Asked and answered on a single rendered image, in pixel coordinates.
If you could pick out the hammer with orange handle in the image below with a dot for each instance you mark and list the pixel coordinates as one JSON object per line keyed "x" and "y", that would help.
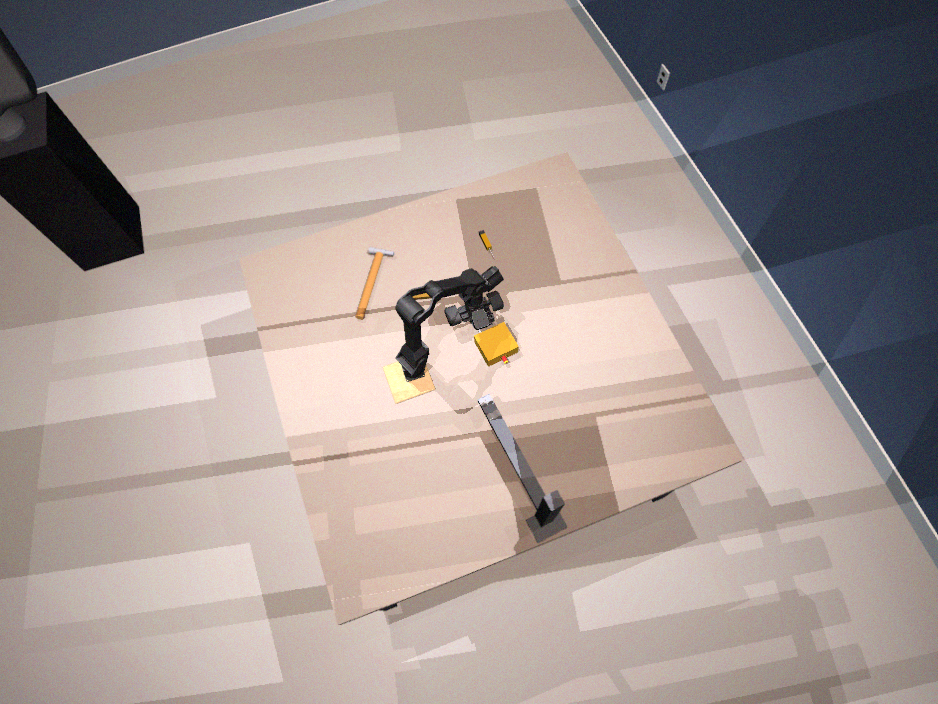
{"x": 371, "y": 279}

